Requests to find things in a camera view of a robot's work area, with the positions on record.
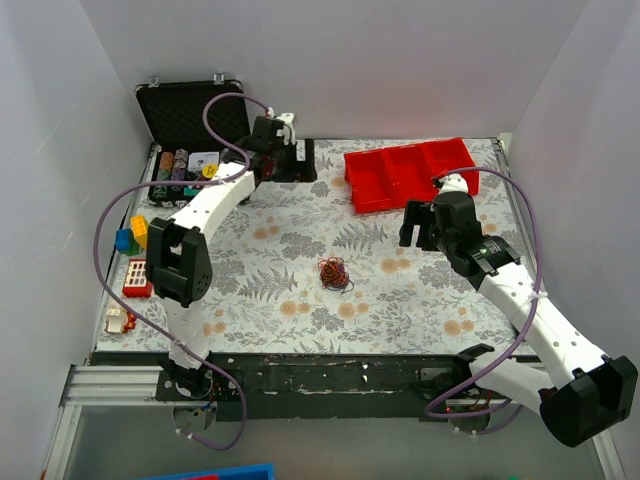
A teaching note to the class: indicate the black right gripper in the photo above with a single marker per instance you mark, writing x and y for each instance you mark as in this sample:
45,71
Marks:
425,226

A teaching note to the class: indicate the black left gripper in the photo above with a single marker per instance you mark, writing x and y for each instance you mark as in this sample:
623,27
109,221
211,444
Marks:
297,163

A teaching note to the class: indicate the red three-compartment tray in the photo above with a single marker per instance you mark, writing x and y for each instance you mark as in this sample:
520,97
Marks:
387,178

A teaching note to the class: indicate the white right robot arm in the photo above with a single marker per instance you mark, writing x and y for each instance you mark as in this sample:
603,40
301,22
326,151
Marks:
581,391

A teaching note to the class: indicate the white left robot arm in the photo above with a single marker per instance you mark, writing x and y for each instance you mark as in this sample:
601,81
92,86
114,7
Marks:
177,261

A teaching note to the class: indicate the black poker chip case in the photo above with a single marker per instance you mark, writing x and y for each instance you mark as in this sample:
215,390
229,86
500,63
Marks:
181,143

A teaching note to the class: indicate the yellow toy brick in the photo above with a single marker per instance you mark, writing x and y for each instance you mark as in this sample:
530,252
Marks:
140,228

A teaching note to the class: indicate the green toy brick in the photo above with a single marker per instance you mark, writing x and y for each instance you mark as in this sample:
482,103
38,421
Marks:
133,250

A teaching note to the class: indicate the blue toy brick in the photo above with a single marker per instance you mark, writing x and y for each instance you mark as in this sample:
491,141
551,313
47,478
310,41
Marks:
123,240

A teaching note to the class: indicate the red white toy block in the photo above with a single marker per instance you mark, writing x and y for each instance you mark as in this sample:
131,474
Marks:
135,284

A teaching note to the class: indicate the white red small toy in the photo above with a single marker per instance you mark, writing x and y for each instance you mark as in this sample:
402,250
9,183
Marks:
119,320

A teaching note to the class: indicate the blue bin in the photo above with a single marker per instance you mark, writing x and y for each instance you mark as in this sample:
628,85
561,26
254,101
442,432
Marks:
250,472

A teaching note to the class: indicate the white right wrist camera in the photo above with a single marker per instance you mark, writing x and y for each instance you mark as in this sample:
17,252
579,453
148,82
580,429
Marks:
451,183

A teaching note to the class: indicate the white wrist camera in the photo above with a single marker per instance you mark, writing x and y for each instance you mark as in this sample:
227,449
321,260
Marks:
451,183
285,127

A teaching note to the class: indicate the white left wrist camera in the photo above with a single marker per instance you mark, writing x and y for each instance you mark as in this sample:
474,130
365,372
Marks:
285,127

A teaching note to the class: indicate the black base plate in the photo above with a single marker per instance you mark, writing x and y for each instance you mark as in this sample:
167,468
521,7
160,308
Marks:
307,386

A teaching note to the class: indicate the aluminium frame rail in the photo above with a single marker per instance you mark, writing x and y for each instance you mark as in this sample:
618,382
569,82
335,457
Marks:
99,406

